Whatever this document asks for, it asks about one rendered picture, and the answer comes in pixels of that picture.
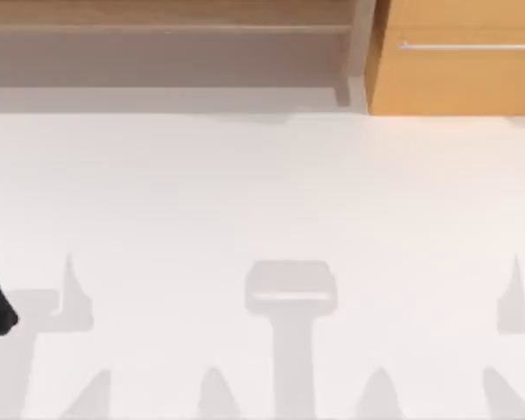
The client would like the wooden open shelf unit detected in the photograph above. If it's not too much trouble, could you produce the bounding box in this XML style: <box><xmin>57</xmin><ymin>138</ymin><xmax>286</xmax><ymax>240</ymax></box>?
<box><xmin>0</xmin><ymin>0</ymin><xmax>377</xmax><ymax>109</ymax></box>

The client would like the light wooden cupboard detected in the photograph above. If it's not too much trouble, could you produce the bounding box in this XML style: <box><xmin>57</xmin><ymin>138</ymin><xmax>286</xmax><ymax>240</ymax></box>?
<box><xmin>364</xmin><ymin>0</ymin><xmax>525</xmax><ymax>117</ymax></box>

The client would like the long metal handle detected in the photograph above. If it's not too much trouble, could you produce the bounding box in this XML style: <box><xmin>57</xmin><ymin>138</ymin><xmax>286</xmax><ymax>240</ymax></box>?
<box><xmin>396</xmin><ymin>39</ymin><xmax>525</xmax><ymax>51</ymax></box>

